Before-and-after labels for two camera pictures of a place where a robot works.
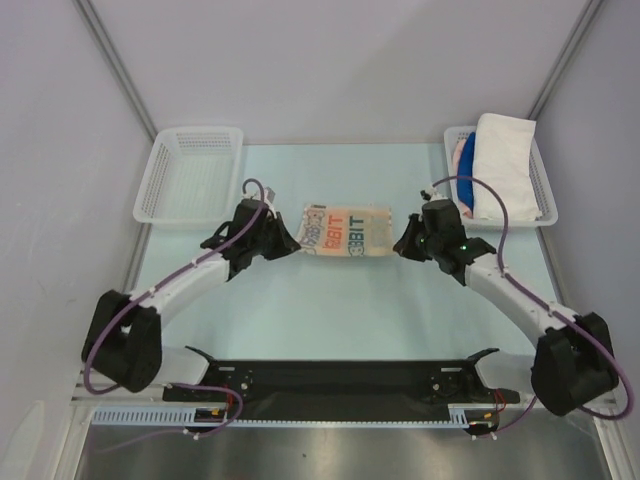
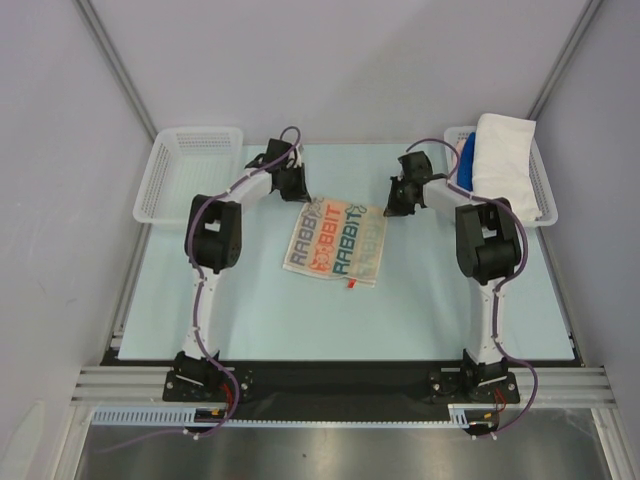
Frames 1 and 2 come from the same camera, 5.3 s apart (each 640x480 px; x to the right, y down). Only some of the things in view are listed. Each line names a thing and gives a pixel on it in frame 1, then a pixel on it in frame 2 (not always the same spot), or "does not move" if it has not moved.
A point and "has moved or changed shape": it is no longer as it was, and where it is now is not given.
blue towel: (466, 169) does not move
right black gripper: (415, 238) to (400, 195)
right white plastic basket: (548, 203) does not move
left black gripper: (286, 244) to (300, 193)
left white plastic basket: (194, 179) does not move
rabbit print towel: (345, 231) has moved or changed shape
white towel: (502, 158) does not move
